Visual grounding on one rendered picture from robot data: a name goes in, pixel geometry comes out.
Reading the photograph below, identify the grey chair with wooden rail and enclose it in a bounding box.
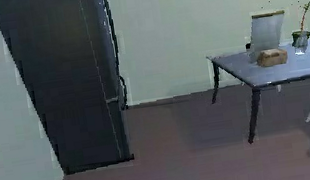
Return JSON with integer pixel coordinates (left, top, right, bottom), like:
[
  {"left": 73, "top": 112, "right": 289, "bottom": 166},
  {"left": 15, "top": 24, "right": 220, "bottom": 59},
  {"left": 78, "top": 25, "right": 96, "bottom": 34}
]
[{"left": 242, "top": 9, "right": 296, "bottom": 96}]

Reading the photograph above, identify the grey table with black legs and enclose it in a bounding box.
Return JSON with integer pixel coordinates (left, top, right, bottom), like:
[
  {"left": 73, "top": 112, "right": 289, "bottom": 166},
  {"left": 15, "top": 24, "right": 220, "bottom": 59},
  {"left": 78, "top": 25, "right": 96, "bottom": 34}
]
[{"left": 203, "top": 37, "right": 310, "bottom": 150}]

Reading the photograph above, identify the clear glass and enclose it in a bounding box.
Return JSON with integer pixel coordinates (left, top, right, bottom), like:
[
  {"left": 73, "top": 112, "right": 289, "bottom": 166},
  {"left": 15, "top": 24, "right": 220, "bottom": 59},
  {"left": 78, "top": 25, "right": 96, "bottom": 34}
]
[{"left": 292, "top": 31, "right": 310, "bottom": 57}]

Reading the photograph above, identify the house plant in dark pot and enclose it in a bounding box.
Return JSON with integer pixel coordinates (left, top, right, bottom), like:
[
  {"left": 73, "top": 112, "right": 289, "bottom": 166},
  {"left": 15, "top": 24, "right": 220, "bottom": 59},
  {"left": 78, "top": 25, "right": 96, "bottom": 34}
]
[{"left": 286, "top": 1, "right": 310, "bottom": 48}]

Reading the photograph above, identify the black fridge handle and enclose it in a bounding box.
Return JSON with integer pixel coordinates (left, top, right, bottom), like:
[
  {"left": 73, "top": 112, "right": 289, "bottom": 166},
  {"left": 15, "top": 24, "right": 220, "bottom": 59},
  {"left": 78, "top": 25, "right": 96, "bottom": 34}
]
[{"left": 116, "top": 74, "right": 130, "bottom": 111}]

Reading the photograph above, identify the black fridge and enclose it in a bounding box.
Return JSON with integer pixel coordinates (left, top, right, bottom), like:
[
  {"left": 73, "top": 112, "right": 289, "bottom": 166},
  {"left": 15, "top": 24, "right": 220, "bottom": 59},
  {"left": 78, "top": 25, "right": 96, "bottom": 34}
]
[{"left": 0, "top": 0, "right": 137, "bottom": 180}]

